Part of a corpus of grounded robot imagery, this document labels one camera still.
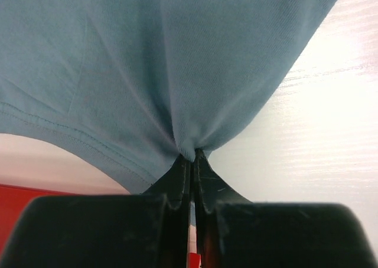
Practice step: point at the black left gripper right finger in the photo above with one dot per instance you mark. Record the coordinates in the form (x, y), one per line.
(235, 232)

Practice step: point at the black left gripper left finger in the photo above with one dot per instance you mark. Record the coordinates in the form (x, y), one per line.
(118, 229)

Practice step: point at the red plastic bin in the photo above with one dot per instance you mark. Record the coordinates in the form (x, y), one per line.
(11, 209)

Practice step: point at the blue grey t shirt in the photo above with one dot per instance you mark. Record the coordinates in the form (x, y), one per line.
(128, 85)

